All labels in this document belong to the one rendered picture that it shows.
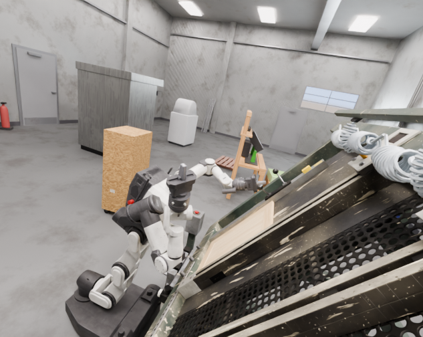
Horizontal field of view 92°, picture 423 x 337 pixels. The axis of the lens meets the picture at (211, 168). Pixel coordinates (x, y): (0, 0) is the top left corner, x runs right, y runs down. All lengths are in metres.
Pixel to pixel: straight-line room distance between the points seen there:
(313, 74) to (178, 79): 7.00
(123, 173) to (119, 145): 0.38
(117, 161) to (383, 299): 2.81
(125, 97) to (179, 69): 8.29
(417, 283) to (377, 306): 0.08
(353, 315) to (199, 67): 12.32
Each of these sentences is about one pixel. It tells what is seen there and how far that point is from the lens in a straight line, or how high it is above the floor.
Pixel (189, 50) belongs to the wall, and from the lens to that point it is 12.95.
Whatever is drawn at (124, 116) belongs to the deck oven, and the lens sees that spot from 5.06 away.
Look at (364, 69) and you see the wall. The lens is 11.83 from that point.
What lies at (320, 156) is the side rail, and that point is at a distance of 1.57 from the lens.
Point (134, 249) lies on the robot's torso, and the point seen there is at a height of 0.89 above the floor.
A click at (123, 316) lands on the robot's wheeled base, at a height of 0.17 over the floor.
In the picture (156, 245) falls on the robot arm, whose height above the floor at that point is 1.20.
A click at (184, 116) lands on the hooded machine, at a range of 7.45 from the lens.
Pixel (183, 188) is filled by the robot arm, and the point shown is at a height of 1.55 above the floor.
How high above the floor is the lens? 1.90
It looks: 19 degrees down
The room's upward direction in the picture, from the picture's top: 12 degrees clockwise
